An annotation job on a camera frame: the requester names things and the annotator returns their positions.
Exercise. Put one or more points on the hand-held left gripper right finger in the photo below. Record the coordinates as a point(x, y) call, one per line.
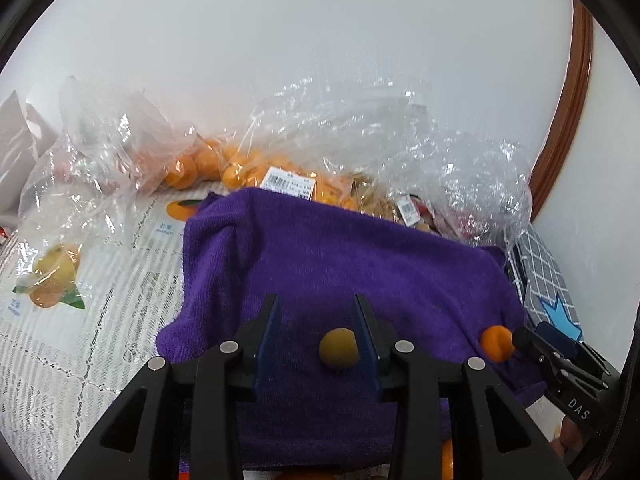
point(367, 355)

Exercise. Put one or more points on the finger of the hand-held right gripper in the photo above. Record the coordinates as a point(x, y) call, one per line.
point(545, 355)
point(560, 337)

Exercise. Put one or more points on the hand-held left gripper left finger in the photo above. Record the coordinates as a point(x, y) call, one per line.
point(267, 345)

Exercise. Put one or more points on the small green kumquat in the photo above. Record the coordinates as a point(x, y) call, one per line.
point(339, 349)

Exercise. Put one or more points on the small orange kumquat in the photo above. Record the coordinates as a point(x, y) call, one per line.
point(495, 342)

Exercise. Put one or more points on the clear bag with white label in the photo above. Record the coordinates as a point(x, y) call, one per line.
point(310, 125)

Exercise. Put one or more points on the person's right hand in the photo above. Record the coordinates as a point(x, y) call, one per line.
point(572, 435)

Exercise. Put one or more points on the grey checked box blue star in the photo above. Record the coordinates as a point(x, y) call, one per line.
point(545, 270)

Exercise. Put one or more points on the purple towel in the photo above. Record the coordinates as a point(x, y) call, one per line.
point(325, 260)

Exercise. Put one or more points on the fruit print tablecloth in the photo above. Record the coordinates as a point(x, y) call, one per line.
point(125, 310)

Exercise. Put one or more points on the clear bag of tan pieces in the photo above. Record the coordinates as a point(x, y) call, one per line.
point(372, 200)

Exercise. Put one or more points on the clear bag of red fruit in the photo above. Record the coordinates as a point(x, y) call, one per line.
point(475, 175)

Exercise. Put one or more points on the pile of bagged oranges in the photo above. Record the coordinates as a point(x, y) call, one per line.
point(210, 165)

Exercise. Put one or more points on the crumpled clear plastic bag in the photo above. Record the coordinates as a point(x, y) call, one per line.
point(100, 125)

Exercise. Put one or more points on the brown door frame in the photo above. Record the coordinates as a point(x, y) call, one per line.
point(575, 85)

